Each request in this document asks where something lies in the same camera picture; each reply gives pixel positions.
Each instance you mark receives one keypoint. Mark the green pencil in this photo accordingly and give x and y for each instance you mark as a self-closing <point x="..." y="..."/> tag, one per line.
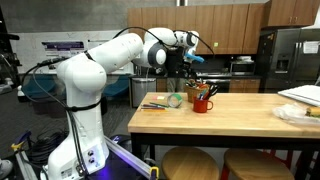
<point x="159" y="104"/>

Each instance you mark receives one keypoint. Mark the green sticky note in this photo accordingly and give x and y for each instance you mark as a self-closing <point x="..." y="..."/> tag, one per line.
<point x="216" y="44"/>

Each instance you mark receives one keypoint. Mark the wooden lower cabinet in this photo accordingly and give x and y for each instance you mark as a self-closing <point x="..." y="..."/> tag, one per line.
<point x="245" y="85"/>
<point x="161" y="85"/>

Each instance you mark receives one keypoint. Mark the black camera tripod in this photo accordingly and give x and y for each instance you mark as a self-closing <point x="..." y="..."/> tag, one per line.
<point x="6" y="50"/>

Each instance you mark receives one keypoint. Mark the stainless steel oven stove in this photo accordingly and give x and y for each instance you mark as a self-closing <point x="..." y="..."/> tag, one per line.
<point x="218" y="83"/>

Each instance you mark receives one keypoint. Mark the purple white poster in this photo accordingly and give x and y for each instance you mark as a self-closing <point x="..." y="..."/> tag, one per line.
<point x="63" y="48"/>

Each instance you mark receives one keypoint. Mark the black microwave oven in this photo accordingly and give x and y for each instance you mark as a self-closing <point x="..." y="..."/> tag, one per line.
<point x="243" y="68"/>

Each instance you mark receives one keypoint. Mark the wrapped sandwich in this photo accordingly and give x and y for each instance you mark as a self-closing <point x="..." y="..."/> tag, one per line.
<point x="313" y="112"/>

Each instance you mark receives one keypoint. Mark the teal chair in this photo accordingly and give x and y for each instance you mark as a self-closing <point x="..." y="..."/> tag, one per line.
<point x="38" y="88"/>
<point x="116" y="86"/>

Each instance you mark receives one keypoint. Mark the green tape roll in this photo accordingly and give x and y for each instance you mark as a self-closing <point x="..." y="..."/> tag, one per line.
<point x="178" y="96"/>

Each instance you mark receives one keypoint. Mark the white plastic bag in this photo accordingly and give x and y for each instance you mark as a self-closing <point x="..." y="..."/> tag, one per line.
<point x="290" y="113"/>

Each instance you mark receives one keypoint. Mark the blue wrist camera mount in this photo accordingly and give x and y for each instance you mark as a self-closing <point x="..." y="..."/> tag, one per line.
<point x="195" y="58"/>

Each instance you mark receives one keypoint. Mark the pink sticky note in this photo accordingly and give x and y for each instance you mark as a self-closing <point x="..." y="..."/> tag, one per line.
<point x="154" y="98"/>

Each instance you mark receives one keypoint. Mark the stainless steel refrigerator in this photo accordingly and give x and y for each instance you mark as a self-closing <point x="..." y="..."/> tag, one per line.
<point x="290" y="60"/>

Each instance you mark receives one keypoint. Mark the black metal table frame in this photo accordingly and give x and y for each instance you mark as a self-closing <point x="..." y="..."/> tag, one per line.
<point x="216" y="142"/>

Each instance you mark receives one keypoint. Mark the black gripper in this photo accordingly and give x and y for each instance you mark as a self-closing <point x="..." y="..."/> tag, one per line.
<point x="187" y="68"/>

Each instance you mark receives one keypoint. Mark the small wooden upper cabinet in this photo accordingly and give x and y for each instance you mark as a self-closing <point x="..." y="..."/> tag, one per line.
<point x="290" y="13"/>

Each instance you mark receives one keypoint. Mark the aluminium frame rail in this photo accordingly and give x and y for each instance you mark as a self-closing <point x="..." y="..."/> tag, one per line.
<point x="25" y="166"/>
<point x="130" y="156"/>

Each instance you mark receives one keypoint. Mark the orange pencil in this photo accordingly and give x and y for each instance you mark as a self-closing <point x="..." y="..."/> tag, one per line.
<point x="153" y="108"/>

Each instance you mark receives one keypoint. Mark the person in black shirt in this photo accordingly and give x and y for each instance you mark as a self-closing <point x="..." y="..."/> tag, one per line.
<point x="173" y="63"/>

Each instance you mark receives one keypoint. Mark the red mug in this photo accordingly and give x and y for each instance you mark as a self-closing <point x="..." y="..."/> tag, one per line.
<point x="201" y="106"/>

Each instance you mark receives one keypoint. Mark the orange marker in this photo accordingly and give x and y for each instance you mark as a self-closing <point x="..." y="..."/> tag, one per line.
<point x="204" y="87"/>

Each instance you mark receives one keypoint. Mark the white paper stack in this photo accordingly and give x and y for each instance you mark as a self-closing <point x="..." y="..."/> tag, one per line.
<point x="303" y="93"/>

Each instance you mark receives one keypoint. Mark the white paper sheet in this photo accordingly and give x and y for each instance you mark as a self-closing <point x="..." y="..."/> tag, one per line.
<point x="311" y="47"/>

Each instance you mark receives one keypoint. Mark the yellow pencil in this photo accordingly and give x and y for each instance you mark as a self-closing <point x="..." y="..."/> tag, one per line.
<point x="155" y="110"/>

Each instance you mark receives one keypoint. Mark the purple pen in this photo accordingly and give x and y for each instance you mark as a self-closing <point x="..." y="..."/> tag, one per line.
<point x="150" y="105"/>

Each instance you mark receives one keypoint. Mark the large wooden upper cabinet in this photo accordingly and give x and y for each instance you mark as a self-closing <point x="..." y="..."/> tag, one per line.
<point x="230" y="30"/>

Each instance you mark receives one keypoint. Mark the woven wicker basket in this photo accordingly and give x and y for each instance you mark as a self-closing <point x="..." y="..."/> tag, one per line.
<point x="191" y="95"/>

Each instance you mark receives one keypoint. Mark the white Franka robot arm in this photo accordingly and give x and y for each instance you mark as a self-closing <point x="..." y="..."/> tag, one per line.
<point x="83" y="76"/>

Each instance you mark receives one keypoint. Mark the round wooden stool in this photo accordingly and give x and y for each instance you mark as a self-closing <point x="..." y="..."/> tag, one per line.
<point x="190" y="165"/>
<point x="256" y="166"/>

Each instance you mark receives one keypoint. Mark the blue pen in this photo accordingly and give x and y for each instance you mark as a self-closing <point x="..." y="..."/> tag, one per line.
<point x="201" y="95"/>

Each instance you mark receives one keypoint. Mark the white stacked dishes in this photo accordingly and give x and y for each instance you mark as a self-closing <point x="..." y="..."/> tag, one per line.
<point x="244" y="59"/>

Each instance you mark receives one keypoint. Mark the grey trash bin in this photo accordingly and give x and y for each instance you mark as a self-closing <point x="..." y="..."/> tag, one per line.
<point x="143" y="91"/>

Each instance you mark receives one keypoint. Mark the yellow sticky note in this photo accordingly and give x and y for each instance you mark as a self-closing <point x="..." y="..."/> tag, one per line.
<point x="161" y="97"/>

